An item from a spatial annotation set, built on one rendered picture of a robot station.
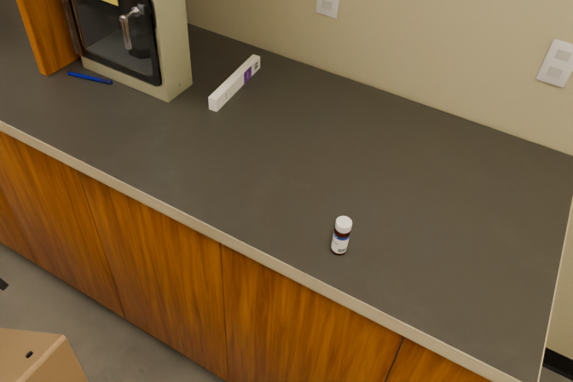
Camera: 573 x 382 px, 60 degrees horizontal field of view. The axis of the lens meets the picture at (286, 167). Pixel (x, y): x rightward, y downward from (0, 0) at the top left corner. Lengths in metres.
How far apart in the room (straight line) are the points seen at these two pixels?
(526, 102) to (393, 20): 0.42
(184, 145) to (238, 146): 0.14
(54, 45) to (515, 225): 1.31
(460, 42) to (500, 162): 0.33
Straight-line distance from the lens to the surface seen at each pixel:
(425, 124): 1.44
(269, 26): 1.66
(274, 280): 1.16
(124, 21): 1.29
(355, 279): 1.03
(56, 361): 0.66
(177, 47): 1.40
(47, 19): 1.58
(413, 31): 1.46
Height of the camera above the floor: 1.78
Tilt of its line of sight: 43 degrees down
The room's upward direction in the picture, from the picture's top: 4 degrees clockwise
